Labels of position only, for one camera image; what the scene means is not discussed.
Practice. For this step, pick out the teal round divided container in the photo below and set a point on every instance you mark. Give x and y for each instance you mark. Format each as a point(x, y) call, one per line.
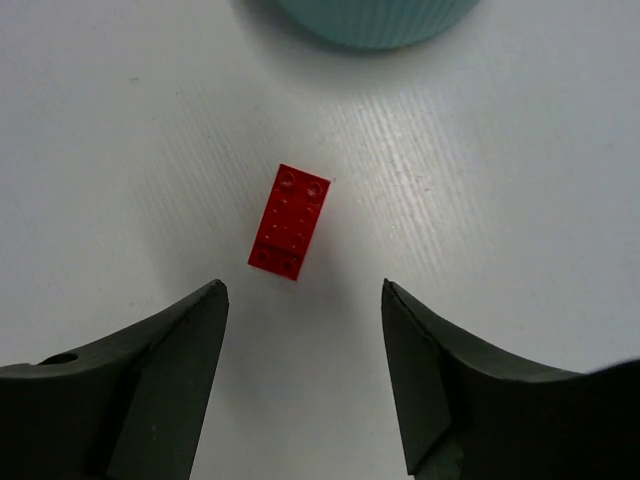
point(375, 24)

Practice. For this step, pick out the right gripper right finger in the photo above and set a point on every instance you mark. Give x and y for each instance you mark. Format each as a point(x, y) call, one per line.
point(468, 409)

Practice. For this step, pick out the red lego brick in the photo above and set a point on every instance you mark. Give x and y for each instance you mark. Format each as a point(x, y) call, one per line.
point(288, 222)

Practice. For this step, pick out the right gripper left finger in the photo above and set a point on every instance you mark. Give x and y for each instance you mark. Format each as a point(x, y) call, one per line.
point(128, 406)

